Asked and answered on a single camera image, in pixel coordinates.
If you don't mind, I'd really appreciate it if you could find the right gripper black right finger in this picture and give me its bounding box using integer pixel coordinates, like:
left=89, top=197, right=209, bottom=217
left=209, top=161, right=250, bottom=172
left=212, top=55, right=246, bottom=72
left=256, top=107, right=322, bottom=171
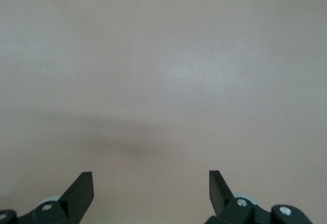
left=205, top=170, right=313, bottom=224

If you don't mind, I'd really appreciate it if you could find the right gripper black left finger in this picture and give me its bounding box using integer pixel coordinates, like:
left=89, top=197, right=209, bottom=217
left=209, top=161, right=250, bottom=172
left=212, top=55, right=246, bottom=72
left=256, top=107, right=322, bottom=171
left=0, top=171, right=94, bottom=224

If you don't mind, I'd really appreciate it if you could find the brown table mat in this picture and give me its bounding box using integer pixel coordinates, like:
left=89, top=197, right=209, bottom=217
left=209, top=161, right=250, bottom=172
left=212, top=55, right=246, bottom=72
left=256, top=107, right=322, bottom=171
left=0, top=0, right=327, bottom=224

